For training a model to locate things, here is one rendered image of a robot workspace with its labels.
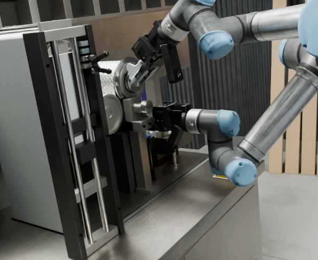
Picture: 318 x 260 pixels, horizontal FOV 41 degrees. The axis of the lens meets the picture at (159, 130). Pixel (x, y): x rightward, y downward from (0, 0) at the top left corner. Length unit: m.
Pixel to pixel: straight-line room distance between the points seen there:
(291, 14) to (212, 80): 3.30
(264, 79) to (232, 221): 2.78
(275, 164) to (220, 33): 2.72
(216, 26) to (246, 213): 0.71
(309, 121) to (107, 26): 2.25
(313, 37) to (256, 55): 3.30
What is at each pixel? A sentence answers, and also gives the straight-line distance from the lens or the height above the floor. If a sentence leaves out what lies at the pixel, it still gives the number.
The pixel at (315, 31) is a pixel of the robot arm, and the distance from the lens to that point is 0.77.
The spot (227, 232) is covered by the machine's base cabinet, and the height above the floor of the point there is 0.75.
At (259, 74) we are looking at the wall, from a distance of 4.09.
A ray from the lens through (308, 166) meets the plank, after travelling 3.68.
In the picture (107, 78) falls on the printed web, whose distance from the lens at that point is 1.31.
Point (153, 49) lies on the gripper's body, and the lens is 1.20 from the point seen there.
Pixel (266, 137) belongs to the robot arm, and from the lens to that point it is 1.15.
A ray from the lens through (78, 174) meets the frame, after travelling 1.01.
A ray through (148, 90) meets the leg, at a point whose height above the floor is 1.04.
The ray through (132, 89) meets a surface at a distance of 1.30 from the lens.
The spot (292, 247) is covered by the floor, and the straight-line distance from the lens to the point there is 2.73.
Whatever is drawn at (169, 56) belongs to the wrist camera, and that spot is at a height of 1.33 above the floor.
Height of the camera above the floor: 1.46
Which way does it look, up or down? 16 degrees down
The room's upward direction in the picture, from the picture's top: 7 degrees counter-clockwise
